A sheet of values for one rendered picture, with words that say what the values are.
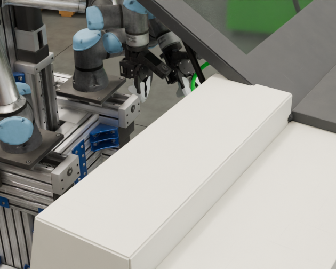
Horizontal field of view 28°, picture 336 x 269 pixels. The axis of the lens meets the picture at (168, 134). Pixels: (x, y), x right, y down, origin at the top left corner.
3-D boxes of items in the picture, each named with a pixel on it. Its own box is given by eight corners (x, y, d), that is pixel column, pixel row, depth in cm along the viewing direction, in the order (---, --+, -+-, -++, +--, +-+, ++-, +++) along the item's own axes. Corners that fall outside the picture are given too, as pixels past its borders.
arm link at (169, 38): (181, 30, 233) (164, 32, 227) (185, 42, 232) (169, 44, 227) (167, 40, 238) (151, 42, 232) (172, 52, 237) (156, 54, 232)
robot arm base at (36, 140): (-9, 148, 240) (-13, 124, 234) (16, 127, 251) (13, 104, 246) (26, 157, 234) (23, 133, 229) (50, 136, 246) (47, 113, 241)
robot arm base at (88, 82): (65, 88, 278) (63, 66, 272) (84, 73, 289) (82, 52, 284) (97, 95, 272) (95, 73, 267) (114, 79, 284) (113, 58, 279)
